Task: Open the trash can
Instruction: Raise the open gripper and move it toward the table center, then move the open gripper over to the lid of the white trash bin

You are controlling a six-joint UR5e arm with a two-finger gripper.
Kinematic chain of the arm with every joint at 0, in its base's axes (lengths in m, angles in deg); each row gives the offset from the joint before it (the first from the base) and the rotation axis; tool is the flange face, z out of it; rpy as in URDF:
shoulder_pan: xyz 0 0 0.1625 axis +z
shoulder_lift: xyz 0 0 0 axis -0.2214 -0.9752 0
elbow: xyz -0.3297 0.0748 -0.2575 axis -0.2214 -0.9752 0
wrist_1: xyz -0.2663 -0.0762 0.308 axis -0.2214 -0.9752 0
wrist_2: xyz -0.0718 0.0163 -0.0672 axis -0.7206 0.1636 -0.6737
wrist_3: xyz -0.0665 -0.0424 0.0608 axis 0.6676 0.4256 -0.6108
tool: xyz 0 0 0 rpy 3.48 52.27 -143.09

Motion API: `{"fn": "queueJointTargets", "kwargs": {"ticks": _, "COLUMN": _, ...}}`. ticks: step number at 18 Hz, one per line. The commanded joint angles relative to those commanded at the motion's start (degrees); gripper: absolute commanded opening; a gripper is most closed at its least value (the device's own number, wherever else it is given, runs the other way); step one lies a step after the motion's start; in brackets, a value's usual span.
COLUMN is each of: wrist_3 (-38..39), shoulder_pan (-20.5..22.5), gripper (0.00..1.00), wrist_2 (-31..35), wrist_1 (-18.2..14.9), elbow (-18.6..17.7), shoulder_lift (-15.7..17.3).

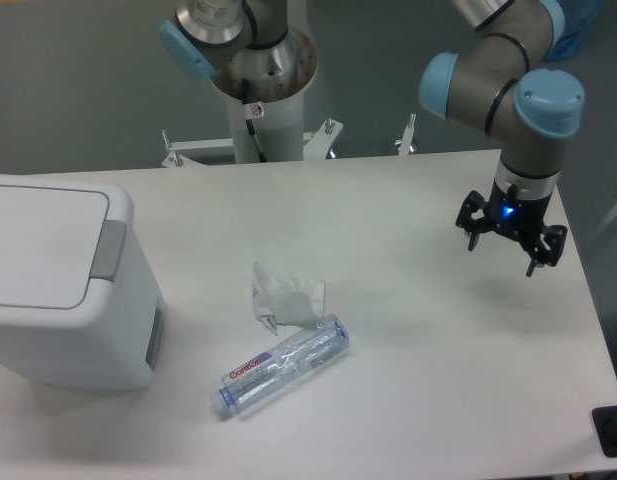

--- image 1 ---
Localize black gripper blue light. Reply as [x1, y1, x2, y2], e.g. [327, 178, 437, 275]
[455, 182, 568, 277]

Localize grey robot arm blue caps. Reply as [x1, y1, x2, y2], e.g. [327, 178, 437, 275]
[419, 1, 585, 273]

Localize second grey robot arm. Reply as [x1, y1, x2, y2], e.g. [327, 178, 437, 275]
[159, 1, 288, 80]

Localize white trash can body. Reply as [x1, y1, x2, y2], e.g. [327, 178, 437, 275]
[0, 172, 168, 392]

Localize white trash can lid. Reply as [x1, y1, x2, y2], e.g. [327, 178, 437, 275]
[0, 175, 134, 310]

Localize blue object top right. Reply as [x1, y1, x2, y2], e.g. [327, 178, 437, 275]
[544, 0, 603, 62]

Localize clear crushed plastic bottle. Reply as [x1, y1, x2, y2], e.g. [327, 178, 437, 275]
[210, 314, 350, 419]

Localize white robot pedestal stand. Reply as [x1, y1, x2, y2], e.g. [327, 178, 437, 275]
[160, 27, 419, 169]

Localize black cable on pedestal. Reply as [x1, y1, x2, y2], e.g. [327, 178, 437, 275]
[240, 77, 268, 164]

